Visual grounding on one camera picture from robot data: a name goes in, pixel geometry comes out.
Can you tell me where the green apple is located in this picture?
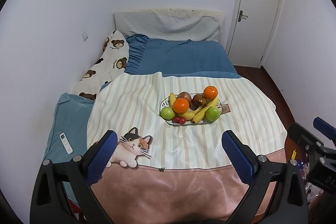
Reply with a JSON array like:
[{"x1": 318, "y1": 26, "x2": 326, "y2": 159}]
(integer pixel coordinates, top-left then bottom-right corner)
[
  {"x1": 206, "y1": 106, "x2": 221, "y2": 122},
  {"x1": 160, "y1": 107, "x2": 175, "y2": 121}
]

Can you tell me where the long yellow banana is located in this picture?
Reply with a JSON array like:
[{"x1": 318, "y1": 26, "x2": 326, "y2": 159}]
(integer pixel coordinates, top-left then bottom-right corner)
[{"x1": 191, "y1": 96, "x2": 218, "y2": 124}]

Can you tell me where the floral oval ceramic plate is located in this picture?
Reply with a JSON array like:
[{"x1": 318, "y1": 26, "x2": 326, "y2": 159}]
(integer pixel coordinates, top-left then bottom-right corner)
[{"x1": 159, "y1": 93, "x2": 230, "y2": 126}]

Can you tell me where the curved yellow banana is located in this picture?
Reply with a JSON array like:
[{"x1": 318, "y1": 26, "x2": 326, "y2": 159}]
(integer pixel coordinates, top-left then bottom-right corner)
[{"x1": 168, "y1": 93, "x2": 202, "y2": 121}]

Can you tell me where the cherry tomato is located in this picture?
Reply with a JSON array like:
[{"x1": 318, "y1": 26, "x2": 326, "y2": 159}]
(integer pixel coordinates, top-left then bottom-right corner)
[
  {"x1": 173, "y1": 116, "x2": 180, "y2": 123},
  {"x1": 179, "y1": 117, "x2": 186, "y2": 124}
]

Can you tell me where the orange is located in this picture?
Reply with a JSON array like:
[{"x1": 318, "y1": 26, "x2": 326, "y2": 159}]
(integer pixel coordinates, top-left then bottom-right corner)
[
  {"x1": 203, "y1": 86, "x2": 218, "y2": 100},
  {"x1": 173, "y1": 98, "x2": 189, "y2": 114}
]

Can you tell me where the dark bruised red apple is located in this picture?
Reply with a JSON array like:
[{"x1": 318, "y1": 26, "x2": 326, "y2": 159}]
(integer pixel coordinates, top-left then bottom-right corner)
[{"x1": 190, "y1": 94, "x2": 207, "y2": 110}]

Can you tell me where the reddish yellow apple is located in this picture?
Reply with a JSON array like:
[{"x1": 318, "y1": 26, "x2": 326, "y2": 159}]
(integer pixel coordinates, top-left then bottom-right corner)
[{"x1": 177, "y1": 92, "x2": 192, "y2": 105}]

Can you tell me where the electronics clutter on floor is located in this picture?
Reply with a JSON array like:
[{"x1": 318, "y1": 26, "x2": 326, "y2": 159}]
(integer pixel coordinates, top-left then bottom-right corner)
[{"x1": 288, "y1": 158, "x2": 323, "y2": 206}]

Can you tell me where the white remote control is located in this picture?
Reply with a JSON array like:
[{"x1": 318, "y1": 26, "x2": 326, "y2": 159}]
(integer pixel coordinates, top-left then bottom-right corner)
[{"x1": 60, "y1": 133, "x2": 73, "y2": 155}]

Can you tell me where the yellow tag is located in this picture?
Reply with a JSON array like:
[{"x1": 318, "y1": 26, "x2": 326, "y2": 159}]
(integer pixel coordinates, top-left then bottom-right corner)
[{"x1": 290, "y1": 149, "x2": 297, "y2": 159}]

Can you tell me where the teal pillow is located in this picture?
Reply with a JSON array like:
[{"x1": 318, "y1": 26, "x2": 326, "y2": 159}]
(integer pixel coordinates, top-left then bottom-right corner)
[{"x1": 42, "y1": 92, "x2": 95, "y2": 206}]

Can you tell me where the striped cat print blanket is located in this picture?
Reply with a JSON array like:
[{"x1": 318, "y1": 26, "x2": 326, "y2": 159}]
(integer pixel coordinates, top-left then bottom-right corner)
[{"x1": 87, "y1": 72, "x2": 287, "y2": 223}]

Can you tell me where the bear print pillow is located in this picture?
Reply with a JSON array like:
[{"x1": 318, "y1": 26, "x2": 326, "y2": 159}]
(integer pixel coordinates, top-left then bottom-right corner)
[{"x1": 73, "y1": 30, "x2": 129, "y2": 101}]

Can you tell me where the blue bed sheet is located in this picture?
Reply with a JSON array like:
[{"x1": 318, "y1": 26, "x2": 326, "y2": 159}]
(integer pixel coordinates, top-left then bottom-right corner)
[{"x1": 125, "y1": 34, "x2": 240, "y2": 79}]

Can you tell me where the white door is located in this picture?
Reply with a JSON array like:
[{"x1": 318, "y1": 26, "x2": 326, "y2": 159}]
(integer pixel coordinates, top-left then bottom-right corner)
[{"x1": 226, "y1": 0, "x2": 282, "y2": 68}]

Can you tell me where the grey white pillow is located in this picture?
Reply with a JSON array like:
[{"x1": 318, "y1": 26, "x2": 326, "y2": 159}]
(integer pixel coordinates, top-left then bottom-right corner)
[{"x1": 113, "y1": 8, "x2": 225, "y2": 43}]

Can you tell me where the wall socket by bed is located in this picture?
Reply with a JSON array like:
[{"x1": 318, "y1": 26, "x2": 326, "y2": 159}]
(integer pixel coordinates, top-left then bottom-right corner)
[{"x1": 81, "y1": 31, "x2": 88, "y2": 42}]

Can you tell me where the door handle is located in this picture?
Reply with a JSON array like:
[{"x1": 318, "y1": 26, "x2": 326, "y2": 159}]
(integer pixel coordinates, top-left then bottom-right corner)
[{"x1": 238, "y1": 10, "x2": 248, "y2": 22}]

